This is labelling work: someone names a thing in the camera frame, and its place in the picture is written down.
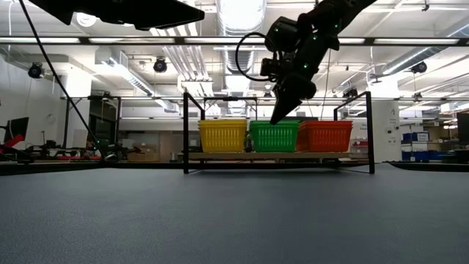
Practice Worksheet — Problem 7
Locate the blue table mat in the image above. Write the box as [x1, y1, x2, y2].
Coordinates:
[0, 163, 469, 264]

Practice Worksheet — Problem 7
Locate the red plastic basket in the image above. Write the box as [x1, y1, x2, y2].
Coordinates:
[298, 120, 354, 125]
[298, 122, 354, 128]
[295, 125, 352, 153]

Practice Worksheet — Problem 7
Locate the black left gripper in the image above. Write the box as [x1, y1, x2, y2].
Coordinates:
[72, 0, 205, 31]

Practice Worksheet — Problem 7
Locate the green plastic basket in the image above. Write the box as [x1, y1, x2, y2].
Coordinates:
[248, 122, 300, 128]
[250, 125, 300, 153]

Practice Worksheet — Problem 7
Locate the white pillar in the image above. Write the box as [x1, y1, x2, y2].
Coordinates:
[369, 78, 403, 163]

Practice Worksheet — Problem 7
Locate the black monitor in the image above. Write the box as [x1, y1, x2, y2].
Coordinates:
[3, 117, 29, 144]

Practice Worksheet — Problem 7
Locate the black ceiling-hung device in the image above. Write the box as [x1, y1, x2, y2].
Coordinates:
[410, 60, 429, 75]
[152, 57, 169, 74]
[27, 62, 45, 80]

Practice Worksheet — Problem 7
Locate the yellow plastic basket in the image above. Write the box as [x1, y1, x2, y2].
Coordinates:
[199, 124, 248, 153]
[198, 118, 248, 123]
[198, 121, 248, 127]

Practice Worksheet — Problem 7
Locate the black looped wrist cable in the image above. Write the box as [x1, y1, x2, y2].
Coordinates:
[234, 32, 279, 83]

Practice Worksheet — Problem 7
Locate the cardboard box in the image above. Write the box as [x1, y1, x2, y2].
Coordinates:
[127, 143, 160, 162]

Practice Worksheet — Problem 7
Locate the rack of blue bins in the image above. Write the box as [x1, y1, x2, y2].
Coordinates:
[402, 131, 446, 162]

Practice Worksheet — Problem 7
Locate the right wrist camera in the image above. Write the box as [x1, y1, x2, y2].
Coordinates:
[259, 56, 286, 82]

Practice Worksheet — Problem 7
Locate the neighbouring robot workstation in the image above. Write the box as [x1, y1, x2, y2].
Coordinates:
[0, 133, 146, 164]

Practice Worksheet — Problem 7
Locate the silver ventilation duct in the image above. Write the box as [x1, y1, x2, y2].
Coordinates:
[215, 0, 268, 74]

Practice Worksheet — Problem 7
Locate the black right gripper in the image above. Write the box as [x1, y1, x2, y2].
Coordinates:
[269, 36, 330, 125]

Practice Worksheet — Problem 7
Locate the long black arm cable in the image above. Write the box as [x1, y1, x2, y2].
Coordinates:
[18, 0, 111, 162]

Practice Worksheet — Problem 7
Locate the wooden board on rack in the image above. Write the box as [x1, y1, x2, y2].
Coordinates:
[182, 91, 376, 175]

